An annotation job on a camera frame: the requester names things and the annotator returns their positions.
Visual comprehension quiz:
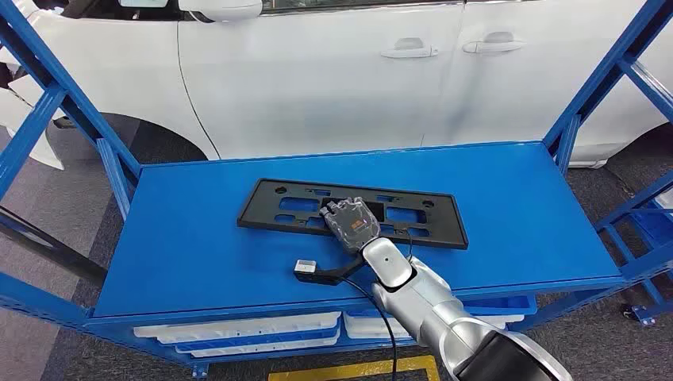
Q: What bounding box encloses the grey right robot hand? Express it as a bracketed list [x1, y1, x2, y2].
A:
[319, 197, 383, 256]

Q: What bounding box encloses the black plastic plate bracket part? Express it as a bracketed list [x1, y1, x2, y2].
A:
[237, 179, 470, 251]

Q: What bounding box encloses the blue metal shelf rack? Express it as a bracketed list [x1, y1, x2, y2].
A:
[0, 0, 673, 379]
[596, 199, 673, 328]

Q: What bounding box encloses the white car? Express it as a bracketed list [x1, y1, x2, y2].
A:
[0, 0, 673, 171]

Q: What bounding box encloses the dark diagonal metal bar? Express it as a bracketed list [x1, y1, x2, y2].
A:
[0, 206, 109, 289]

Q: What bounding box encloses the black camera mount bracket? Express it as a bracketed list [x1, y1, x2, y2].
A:
[293, 257, 369, 287]

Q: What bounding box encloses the black camera cable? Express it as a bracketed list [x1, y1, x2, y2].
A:
[341, 277, 399, 381]

